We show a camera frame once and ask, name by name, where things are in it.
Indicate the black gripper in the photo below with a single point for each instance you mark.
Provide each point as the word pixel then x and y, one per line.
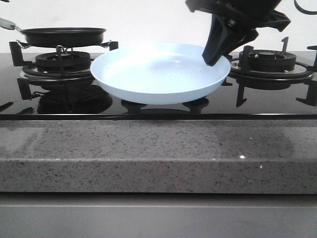
pixel 250 14

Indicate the light blue plate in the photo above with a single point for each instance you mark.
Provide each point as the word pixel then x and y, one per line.
pixel 159 74

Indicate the black frying pan green handle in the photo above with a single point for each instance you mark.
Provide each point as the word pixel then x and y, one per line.
pixel 68 37

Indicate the black gas burner without pan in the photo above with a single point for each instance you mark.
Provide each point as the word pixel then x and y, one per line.
pixel 272 70

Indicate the black glass stove top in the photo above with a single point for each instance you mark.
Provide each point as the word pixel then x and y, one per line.
pixel 20 100

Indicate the black gas burner under pan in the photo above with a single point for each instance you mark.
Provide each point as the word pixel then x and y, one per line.
pixel 62 65

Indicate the grey cabinet front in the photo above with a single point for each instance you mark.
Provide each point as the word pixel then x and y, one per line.
pixel 35 215

